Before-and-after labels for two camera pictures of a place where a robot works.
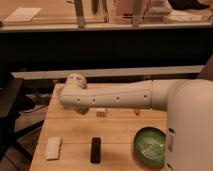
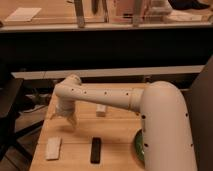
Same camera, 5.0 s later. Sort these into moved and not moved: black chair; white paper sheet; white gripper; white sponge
Moved: white gripper
Not moved: white sponge; black chair; white paper sheet
